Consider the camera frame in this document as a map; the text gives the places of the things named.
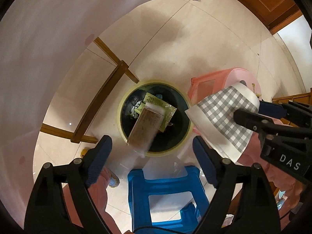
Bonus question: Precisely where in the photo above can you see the grey checkered paper cup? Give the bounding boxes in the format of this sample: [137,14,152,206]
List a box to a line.
[185,82,260,163]

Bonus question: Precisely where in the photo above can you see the brown green milk carton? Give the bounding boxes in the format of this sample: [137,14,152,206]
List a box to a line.
[127,108,163,158]

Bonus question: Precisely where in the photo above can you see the yellow-green snack bag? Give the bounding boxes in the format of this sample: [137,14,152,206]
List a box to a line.
[132,93,177,132]

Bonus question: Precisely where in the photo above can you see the round trash bin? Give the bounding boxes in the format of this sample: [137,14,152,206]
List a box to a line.
[117,81,192,157]

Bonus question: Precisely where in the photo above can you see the pink plastic stool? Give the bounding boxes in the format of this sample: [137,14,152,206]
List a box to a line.
[188,68,262,105]

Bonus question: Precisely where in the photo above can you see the blue plastic stool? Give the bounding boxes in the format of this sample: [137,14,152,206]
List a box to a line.
[128,165,209,233]

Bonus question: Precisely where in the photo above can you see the brown wooden door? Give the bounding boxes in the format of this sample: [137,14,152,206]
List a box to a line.
[238,0,302,34]

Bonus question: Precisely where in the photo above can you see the cartoon print tablecloth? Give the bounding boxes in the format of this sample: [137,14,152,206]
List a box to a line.
[1,0,150,226]

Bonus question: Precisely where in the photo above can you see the wooden table leg frame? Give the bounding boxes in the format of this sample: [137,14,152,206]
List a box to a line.
[40,37,140,144]

